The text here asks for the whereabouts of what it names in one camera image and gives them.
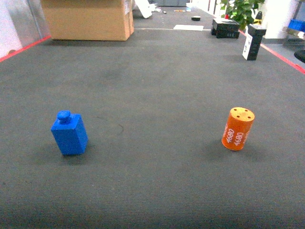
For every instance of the blue block part with knob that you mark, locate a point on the blue block part with knob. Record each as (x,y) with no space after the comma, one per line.
(69,133)

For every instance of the orange cylinder cap 4680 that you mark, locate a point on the orange cylinder cap 4680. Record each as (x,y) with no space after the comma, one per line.
(237,129)

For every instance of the white flat board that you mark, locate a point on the white flat board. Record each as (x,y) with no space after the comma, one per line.
(188,27)

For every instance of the small black round device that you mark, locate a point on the small black round device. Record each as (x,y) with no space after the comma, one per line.
(196,18)

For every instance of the black flat boxes stack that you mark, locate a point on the black flat boxes stack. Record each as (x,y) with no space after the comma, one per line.
(225,28)

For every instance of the large cardboard box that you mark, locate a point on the large cardboard box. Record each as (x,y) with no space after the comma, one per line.
(89,20)

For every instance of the upright black white box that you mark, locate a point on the upright black white box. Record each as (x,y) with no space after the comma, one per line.
(254,37)

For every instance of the green potted plant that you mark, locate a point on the green potted plant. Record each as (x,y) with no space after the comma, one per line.
(240,10)

